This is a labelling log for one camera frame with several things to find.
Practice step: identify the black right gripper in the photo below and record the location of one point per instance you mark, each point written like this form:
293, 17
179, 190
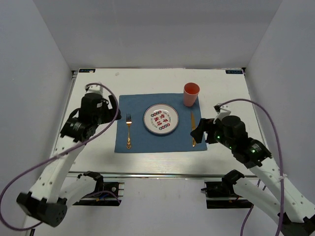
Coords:
198, 132

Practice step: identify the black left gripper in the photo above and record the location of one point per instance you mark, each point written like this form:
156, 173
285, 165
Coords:
110, 112

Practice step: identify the gold fork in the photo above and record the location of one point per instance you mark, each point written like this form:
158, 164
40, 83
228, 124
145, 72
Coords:
129, 123

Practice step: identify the white patterned plate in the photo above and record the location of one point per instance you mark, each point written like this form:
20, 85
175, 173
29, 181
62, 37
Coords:
161, 119

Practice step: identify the red plastic cup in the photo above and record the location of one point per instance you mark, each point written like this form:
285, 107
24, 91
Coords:
191, 91

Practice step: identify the blue cloth napkin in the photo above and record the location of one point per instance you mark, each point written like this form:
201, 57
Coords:
142, 140

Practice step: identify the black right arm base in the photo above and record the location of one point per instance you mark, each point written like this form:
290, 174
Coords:
221, 194

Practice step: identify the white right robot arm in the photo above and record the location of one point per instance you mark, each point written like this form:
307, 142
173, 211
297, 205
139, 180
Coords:
285, 205

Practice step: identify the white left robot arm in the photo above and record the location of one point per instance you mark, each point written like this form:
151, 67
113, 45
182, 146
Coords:
47, 200

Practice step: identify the left blue corner label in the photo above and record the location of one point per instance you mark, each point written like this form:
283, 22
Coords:
87, 70

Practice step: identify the blue corner label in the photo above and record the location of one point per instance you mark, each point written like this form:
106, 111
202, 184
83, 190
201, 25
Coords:
87, 70
234, 72

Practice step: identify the right blue corner label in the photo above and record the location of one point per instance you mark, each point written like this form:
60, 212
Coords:
234, 72

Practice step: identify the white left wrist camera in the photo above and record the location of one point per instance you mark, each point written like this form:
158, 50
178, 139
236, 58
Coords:
94, 89

